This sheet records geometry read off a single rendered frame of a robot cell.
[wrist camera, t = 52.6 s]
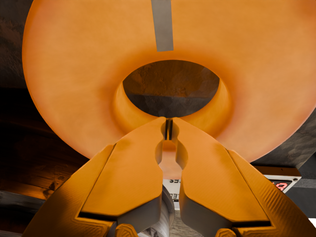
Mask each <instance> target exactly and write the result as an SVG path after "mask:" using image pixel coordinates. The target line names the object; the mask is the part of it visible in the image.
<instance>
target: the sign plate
mask: <svg viewBox="0 0 316 237"><path fill-rule="evenodd" d="M253 167H254V168H256V169H257V170H258V171H259V172H260V173H262V174H263V175H264V176H265V177H266V178H268V179H269V180H270V181H271V182H272V183H274V184H275V185H277V184H279V185H278V187H284V186H285V185H283V184H280V183H286V184H287V186H286V187H285V188H284V189H283V190H282V192H283V193H286V192H287V190H288V189H290V188H291V187H292V186H293V185H294V184H295V183H296V182H297V181H298V180H299V179H300V178H301V174H300V173H299V171H298V169H297V168H287V167H270V166H253ZM180 183H181V179H180V180H165V179H163V185H164V186H165V187H166V189H167V190H168V192H169V193H170V195H171V197H172V199H173V201H174V200H176V201H179V191H180Z"/></svg>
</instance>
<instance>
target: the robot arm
mask: <svg viewBox="0 0 316 237"><path fill-rule="evenodd" d="M167 131H168V135H169V140H171V141H172V142H173V144H174V145H175V146H176V155H175V161H176V163H177V164H178V165H179V166H180V167H181V169H182V175H181V183H180V191H179V207H180V215H181V220H182V222H183V223H184V224H185V225H186V226H188V227H189V228H191V229H193V230H194V231H196V232H197V233H199V234H201V235H202V237H316V227H315V226H314V224H313V223H312V222H311V221H310V219H309V218H308V217H307V216H306V215H305V214H304V213H303V212H302V211H301V210H300V208H299V207H298V206H297V205H296V204H295V203H294V202H293V201H292V200H291V199H290V198H289V197H288V196H287V195H286V194H285V193H283V192H282V191H281V190H280V189H279V188H278V187H277V186H276V185H275V184H273V183H272V182H271V181H270V180H269V179H268V178H266V177H265V176H264V175H263V174H262V173H260V172H259V171H258V170H257V169H256V168H254V167H253V166H252V165H251V164H250V163H249V162H247V161H246V160H245V159H244V158H243V157H241V156H240V155H239V154H238V153H237V152H235V151H234V150H227V149H226V148H225V147H224V146H223V145H221V144H220V143H219V142H218V141H217V140H215V139H214V138H213V137H211V136H210V135H208V134H207V133H205V132H203V131H202V130H200V129H198V128H196V127H194V126H193V125H191V124H189V123H187V122H186V121H184V120H182V119H180V118H178V117H175V118H165V117H159V118H157V119H155V120H153V121H151V122H149V123H147V124H145V125H143V126H141V127H139V128H137V129H135V130H133V131H132V132H130V133H128V134H127V135H125V136H124V137H122V138H121V139H120V140H119V141H118V142H116V143H115V144H114V145H112V144H108V145H107V146H106V147H105V148H103V149H102V150H101V151H100V152H99V153H97V154H96V155H95V156H94V157H93V158H91V159H90V160H89V161H88V162H87V163H85V164H84V165H83V166H82V167H81V168H80V169H79V170H77V171H76V172H75V173H74V174H73V175H71V176H70V177H69V178H68V179H67V180H65V181H64V182H63V183H62V184H61V185H60V186H59V187H58V188H57V189H56V190H55V191H54V192H53V193H52V194H51V195H50V197H49V198H48V199H47V200H46V201H45V202H44V204H43V205H42V206H41V207H40V209H39V210H38V211H37V212H36V214H35V215H34V217H33V218H32V220H31V221H30V223H29V224H28V226H27V228H26V229H25V231H24V232H23V234H22V236H21V237H138V234H139V233H140V232H142V231H144V230H146V229H147V228H149V227H151V226H153V225H155V224H156V223H157V222H158V221H159V219H160V215H161V199H162V184H163V171H162V169H161V168H160V167H159V164H160V163H161V161H162V154H163V142H164V141H165V140H167Z"/></svg>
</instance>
